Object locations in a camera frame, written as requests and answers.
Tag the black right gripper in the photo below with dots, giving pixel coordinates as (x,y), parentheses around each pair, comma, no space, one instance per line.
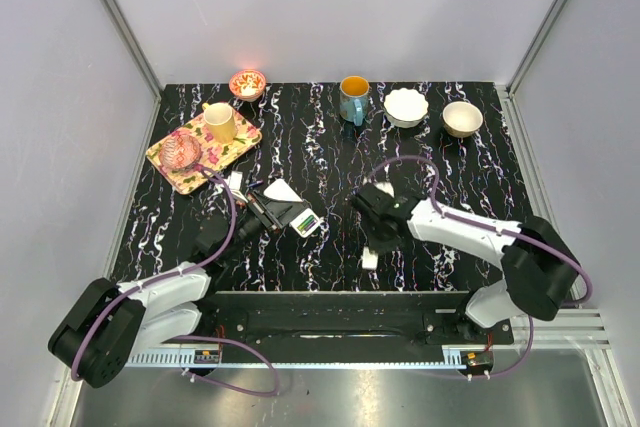
(376,244)

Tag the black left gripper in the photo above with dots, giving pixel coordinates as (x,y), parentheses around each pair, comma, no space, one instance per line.
(283,212)

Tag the white remote control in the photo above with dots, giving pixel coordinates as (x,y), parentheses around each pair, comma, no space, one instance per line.
(308,222)

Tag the white battery cover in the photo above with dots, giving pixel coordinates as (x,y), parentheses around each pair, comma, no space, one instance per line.
(369,259)

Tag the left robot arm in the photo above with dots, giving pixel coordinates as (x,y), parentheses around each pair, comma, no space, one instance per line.
(112,322)

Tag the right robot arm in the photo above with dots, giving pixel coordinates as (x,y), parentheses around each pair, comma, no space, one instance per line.
(538,269)

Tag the white scalloped bowl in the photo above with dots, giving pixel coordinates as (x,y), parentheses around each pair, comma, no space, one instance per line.
(405,108)

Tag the yellow cup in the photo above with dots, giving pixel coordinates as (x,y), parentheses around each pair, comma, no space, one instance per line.
(220,121)

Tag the pink patterned glass bowl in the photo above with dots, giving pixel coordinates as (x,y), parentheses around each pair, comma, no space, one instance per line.
(179,152)

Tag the beige bowl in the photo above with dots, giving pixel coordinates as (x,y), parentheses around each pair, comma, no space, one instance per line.
(462,119)

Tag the blue butterfly mug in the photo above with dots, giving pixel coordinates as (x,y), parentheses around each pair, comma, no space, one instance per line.
(354,99)

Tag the red patterned small bowl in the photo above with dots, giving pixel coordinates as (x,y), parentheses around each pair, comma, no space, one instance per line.
(248,84)

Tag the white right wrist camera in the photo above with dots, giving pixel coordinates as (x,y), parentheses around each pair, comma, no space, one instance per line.
(383,186)

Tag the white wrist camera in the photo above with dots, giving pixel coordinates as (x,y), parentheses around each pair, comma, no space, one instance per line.
(235,183)
(383,186)

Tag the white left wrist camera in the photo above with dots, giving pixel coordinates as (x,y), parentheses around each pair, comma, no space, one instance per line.
(235,183)

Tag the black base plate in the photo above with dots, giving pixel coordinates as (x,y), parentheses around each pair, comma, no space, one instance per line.
(427,317)

